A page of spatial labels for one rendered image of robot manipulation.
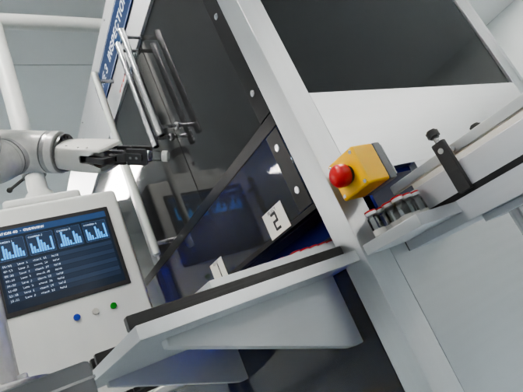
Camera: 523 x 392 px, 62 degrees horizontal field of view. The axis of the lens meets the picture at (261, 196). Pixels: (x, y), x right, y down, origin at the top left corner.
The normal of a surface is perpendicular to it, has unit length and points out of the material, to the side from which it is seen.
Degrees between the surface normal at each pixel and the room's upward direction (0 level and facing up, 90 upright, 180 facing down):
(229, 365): 90
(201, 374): 90
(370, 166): 90
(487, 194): 90
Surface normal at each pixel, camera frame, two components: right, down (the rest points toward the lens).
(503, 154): -0.81, 0.17
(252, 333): 0.44, -0.46
